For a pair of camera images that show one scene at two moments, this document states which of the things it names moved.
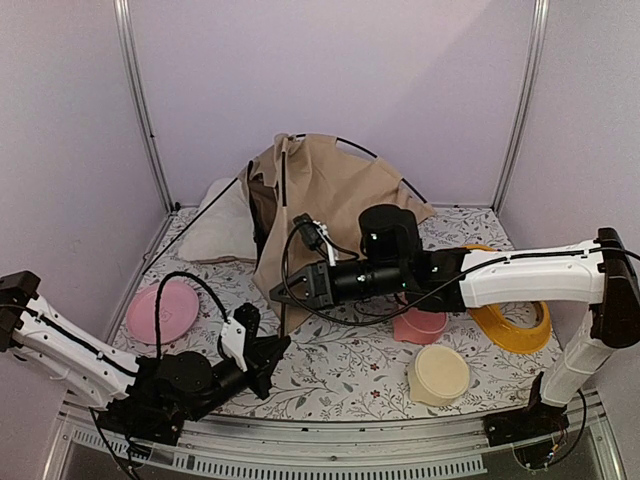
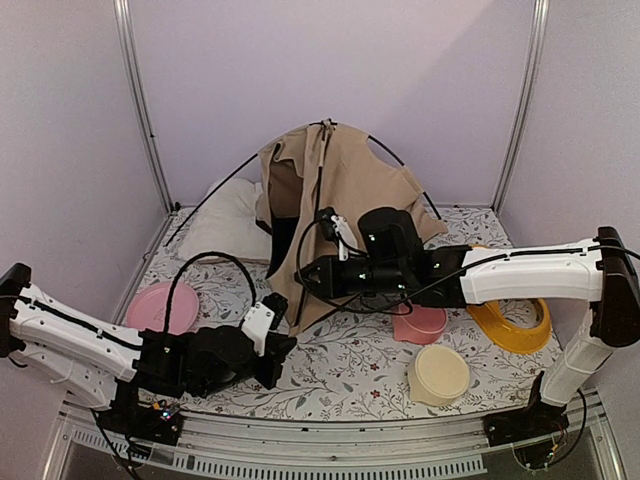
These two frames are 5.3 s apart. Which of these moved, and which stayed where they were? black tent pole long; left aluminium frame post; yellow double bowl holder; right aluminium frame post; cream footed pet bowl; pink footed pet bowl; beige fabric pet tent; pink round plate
Moved: beige fabric pet tent; black tent pole long
Stayed: right aluminium frame post; left aluminium frame post; pink footed pet bowl; yellow double bowl holder; cream footed pet bowl; pink round plate
